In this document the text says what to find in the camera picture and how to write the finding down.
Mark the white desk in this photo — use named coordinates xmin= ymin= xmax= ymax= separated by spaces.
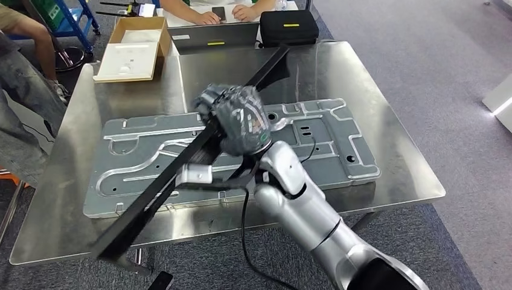
xmin=162 ymin=0 xmax=300 ymax=29

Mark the person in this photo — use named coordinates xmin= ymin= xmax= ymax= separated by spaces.
xmin=159 ymin=0 xmax=278 ymax=25
xmin=0 ymin=3 xmax=69 ymax=106
xmin=0 ymin=31 xmax=67 ymax=188

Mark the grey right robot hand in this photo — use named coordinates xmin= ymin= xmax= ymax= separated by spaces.
xmin=194 ymin=83 xmax=273 ymax=158

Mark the person's left hand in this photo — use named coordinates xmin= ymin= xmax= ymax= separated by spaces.
xmin=232 ymin=4 xmax=260 ymax=23

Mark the round stool base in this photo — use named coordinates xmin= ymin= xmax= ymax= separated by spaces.
xmin=54 ymin=46 xmax=86 ymax=73

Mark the green plastic crate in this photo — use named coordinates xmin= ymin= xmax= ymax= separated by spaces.
xmin=37 ymin=0 xmax=65 ymax=30

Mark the black camera bracket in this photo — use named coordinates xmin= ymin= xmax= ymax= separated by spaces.
xmin=176 ymin=158 xmax=261 ymax=192

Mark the white furniture block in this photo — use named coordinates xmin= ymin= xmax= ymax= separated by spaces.
xmin=482 ymin=74 xmax=512 ymax=134

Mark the orange object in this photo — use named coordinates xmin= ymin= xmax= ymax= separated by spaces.
xmin=0 ymin=168 xmax=25 ymax=189

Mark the steel workbench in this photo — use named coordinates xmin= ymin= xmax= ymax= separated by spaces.
xmin=8 ymin=40 xmax=447 ymax=277

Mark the white flat lid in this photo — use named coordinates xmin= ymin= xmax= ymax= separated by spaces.
xmin=93 ymin=41 xmax=159 ymax=83

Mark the black camera cable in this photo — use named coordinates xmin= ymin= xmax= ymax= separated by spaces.
xmin=240 ymin=188 xmax=299 ymax=290

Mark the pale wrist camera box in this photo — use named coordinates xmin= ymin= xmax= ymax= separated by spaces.
xmin=176 ymin=163 xmax=213 ymax=185

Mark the black plastic frame part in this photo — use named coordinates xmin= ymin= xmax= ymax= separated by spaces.
xmin=89 ymin=45 xmax=291 ymax=261

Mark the person's right hand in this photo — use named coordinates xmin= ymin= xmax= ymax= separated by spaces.
xmin=194 ymin=11 xmax=222 ymax=25

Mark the grey stamped metal panel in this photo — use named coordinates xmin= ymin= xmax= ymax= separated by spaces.
xmin=83 ymin=98 xmax=382 ymax=219

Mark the cardboard box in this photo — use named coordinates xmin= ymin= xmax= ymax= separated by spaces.
xmin=92 ymin=16 xmax=173 ymax=84

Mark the black zip case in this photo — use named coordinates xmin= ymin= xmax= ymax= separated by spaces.
xmin=259 ymin=10 xmax=320 ymax=48

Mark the blue metal rack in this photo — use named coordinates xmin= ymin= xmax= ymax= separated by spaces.
xmin=52 ymin=0 xmax=101 ymax=56

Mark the grey laptop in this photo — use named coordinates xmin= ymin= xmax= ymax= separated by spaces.
xmin=167 ymin=22 xmax=261 ymax=56

